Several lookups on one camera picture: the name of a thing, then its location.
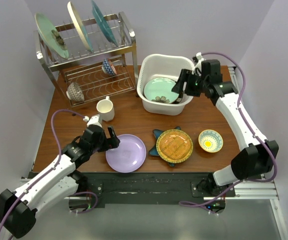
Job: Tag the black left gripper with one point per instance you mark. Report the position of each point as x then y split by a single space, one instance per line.
110 143

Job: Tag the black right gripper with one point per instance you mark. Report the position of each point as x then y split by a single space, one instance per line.
186 76

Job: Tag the mint green flower plate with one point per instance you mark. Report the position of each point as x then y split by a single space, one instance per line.
160 90

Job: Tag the lavender purple plate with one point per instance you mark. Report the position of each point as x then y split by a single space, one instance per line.
129 156

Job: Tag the black striped rim plate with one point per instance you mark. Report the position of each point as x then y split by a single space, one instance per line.
178 100

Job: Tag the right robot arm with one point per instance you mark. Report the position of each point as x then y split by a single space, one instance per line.
257 154

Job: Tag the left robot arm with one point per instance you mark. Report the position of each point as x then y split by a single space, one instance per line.
20 208

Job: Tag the white plastic bin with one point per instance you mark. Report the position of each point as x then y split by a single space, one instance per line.
160 65

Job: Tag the white ceramic mug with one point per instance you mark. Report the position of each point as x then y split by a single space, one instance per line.
105 109

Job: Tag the dark teal star plate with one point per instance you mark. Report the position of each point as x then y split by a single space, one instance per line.
153 151

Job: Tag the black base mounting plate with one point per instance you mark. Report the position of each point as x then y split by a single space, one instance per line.
148 188

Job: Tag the grey patterned bowl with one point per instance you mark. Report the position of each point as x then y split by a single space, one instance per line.
74 92

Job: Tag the yellow woven pattern plate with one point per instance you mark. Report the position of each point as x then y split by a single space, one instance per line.
174 146

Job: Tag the small bowl yellow sun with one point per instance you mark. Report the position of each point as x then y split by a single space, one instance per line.
210 141

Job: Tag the stainless steel dish rack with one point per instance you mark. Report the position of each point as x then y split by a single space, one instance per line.
85 68

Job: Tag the blue zigzag pattern bowl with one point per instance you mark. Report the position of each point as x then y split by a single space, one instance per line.
108 67

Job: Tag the cream teal plate in rack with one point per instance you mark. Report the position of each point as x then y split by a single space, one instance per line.
79 26

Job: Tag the pale green plate in rack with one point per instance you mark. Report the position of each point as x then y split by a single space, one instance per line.
51 36

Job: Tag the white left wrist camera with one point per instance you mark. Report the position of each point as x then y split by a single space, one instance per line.
94 120

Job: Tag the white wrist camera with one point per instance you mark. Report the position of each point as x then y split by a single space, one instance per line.
94 120
198 59

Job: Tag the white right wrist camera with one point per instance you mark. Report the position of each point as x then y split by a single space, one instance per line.
198 59

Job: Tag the aluminium frame rail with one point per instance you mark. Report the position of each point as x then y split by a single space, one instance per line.
258 175

